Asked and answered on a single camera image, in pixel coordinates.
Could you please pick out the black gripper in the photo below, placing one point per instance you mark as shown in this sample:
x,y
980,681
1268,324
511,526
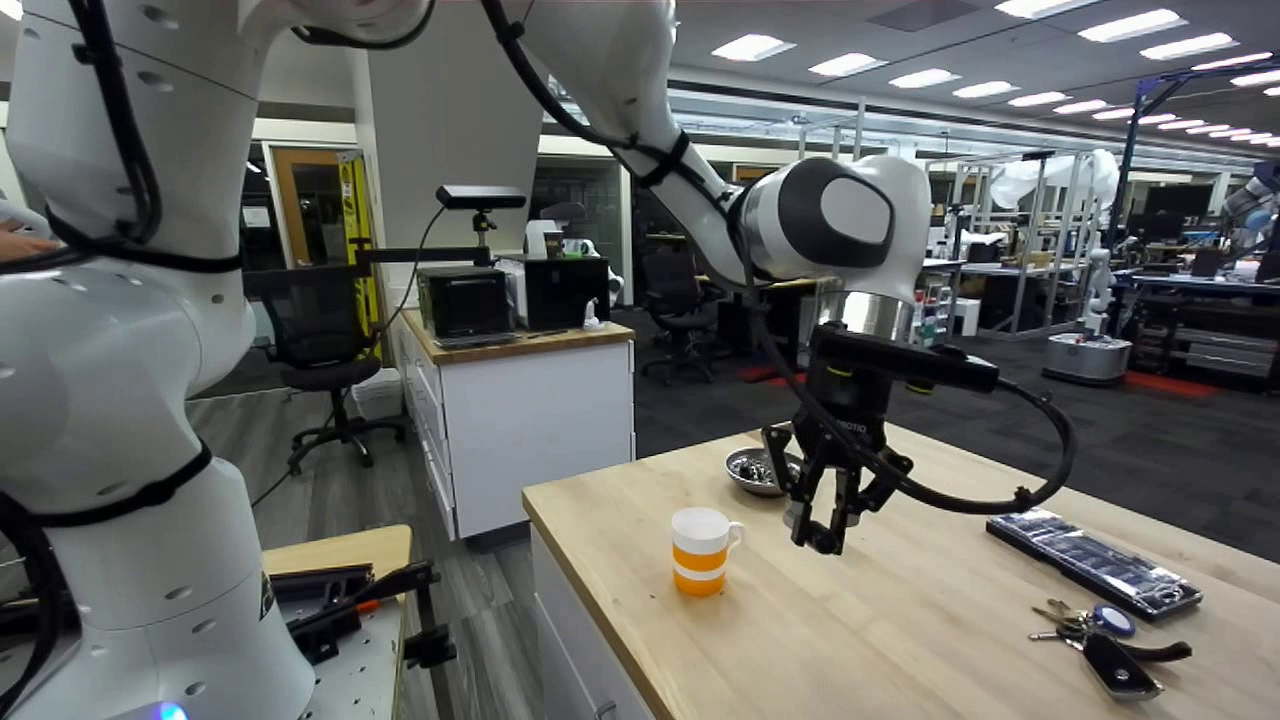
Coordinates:
x,y
846,412

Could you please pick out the black equipment box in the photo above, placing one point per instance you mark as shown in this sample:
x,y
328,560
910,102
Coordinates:
x,y
564,295

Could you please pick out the white cabinet with wood top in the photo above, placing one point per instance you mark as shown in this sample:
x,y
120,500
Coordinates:
x,y
533,426

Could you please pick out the yellow door post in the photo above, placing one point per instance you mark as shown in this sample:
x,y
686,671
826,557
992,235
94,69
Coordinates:
x,y
356,245

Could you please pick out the black remote control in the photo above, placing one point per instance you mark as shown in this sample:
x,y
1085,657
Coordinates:
x,y
1094,566

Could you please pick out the black monitor box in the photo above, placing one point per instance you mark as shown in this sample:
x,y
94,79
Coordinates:
x,y
464,304

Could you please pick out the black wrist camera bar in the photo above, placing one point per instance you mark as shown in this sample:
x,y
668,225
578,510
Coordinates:
x,y
907,359

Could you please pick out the key bunch with black fob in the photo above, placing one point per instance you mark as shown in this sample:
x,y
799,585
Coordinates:
x,y
1106,641

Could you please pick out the small grey metal bowl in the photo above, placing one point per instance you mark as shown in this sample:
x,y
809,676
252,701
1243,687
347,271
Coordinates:
x,y
749,468

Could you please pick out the black clamp mount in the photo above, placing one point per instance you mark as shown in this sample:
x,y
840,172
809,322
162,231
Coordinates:
x,y
355,600

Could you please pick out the orange jar with white lid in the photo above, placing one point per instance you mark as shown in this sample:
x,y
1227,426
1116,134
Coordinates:
x,y
697,551

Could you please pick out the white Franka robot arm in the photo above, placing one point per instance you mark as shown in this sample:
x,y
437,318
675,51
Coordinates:
x,y
120,386

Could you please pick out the small wooden side table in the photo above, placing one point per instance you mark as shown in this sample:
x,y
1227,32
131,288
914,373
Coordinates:
x,y
332,546

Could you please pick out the black office chair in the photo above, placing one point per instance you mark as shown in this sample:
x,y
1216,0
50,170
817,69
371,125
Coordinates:
x,y
322,345

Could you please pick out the black and silver pen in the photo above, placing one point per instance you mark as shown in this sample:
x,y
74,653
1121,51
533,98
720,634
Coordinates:
x,y
846,499

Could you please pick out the white background robot on pedestal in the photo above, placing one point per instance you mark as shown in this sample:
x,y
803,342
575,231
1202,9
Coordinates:
x,y
1094,295

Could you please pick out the black stereo camera on stand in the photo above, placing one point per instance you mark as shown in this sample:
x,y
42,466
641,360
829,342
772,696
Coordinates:
x,y
482,197

